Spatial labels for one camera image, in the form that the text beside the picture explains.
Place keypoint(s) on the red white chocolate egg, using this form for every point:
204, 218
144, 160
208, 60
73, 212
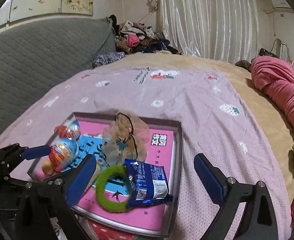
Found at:
69, 129

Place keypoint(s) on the blue floral cloth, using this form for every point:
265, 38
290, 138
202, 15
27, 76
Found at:
108, 58

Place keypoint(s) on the small tan round toy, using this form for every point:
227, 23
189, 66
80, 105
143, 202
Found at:
47, 168

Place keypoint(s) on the orange snack bar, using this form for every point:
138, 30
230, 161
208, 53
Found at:
94, 176

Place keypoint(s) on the white air conditioner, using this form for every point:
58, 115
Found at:
280, 4

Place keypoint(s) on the red blue chocolate egg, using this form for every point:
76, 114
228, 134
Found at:
63, 152

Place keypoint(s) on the white satin curtain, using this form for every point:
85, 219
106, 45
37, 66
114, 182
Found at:
225, 30

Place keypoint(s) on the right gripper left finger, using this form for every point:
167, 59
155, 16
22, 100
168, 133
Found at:
65, 190

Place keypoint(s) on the pile of clothes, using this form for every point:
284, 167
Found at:
137, 38

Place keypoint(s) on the grey quilted headboard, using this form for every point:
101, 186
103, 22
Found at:
37, 56

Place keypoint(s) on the dark tray with pink book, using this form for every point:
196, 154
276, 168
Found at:
164, 149

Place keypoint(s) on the blue snack packet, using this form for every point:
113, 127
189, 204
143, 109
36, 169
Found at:
149, 184

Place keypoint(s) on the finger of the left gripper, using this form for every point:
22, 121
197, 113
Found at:
13, 155
39, 187

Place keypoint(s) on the pink strawberry print blanket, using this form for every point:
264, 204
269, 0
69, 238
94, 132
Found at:
214, 119

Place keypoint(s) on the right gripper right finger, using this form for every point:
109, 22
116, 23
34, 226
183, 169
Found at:
225, 192

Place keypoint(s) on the pink rolled quilt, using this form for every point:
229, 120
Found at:
275, 78

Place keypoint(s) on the beige organza scrunchie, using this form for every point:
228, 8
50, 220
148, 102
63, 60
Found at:
126, 137

